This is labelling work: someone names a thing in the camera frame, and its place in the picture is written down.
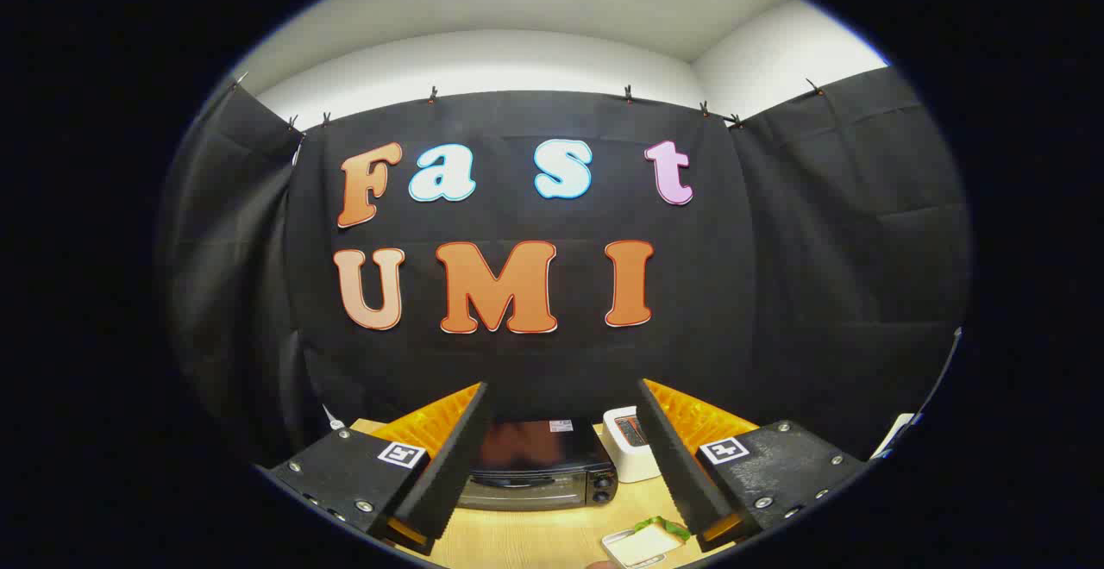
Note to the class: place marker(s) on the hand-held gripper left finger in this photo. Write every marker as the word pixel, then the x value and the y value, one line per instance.
pixel 457 457

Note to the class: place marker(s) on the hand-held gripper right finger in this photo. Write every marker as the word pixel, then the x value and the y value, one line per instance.
pixel 673 457

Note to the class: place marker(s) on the lettuce sandwich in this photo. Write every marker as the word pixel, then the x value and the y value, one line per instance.
pixel 657 536

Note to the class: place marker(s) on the black toaster oven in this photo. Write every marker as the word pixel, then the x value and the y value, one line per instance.
pixel 543 453

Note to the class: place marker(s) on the white pop-up toaster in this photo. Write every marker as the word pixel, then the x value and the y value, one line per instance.
pixel 623 457

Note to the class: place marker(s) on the white rectangular tray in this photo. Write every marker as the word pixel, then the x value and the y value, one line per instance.
pixel 623 552

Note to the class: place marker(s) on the row of black cloth clips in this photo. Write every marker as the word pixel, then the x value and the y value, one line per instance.
pixel 432 95

